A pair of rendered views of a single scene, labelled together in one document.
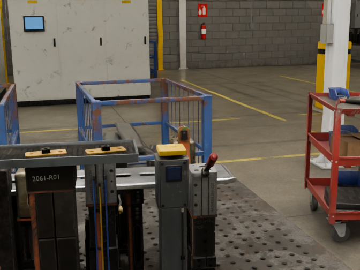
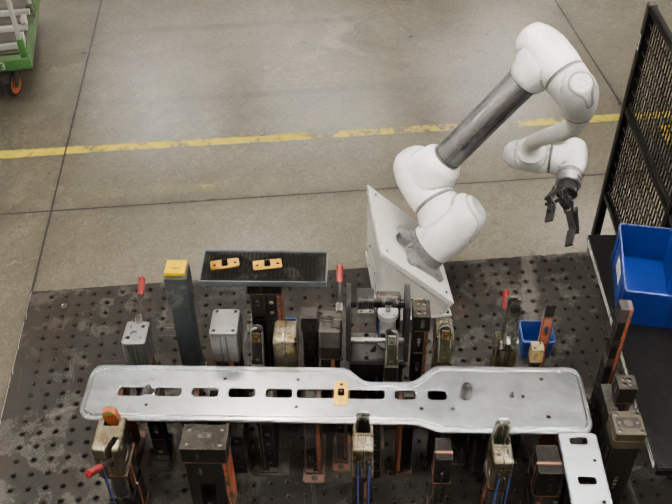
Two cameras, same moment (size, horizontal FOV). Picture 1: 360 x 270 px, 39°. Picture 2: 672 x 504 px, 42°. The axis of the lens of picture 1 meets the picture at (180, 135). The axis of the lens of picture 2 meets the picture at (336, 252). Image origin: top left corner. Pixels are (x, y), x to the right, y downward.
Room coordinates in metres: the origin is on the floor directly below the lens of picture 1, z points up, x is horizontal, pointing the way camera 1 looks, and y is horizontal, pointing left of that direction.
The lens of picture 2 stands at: (2.86, 0.81, 2.87)
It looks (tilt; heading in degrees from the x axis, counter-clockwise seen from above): 42 degrees down; 190
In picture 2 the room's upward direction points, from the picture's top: 1 degrees counter-clockwise
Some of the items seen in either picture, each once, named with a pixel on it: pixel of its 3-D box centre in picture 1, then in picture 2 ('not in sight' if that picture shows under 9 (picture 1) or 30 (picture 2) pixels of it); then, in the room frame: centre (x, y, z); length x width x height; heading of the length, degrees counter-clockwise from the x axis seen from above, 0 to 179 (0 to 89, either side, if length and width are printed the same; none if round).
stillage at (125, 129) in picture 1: (137, 148); not in sight; (3.87, 0.33, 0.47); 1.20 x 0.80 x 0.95; 16
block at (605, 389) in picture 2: not in sight; (599, 434); (1.27, 1.28, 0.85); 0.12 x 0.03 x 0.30; 8
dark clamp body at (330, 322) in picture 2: not in sight; (331, 365); (1.17, 0.49, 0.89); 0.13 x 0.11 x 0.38; 8
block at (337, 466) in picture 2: not in sight; (341, 424); (1.35, 0.55, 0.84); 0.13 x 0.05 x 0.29; 8
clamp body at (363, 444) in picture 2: not in sight; (362, 475); (1.53, 0.64, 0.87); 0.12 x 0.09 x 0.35; 8
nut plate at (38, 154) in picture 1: (45, 151); (267, 263); (1.05, 0.28, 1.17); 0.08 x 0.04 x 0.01; 107
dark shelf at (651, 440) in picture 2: not in sight; (655, 339); (1.04, 1.41, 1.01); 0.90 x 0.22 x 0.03; 8
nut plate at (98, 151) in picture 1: (105, 148); (224, 262); (1.07, 0.16, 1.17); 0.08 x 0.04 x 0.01; 110
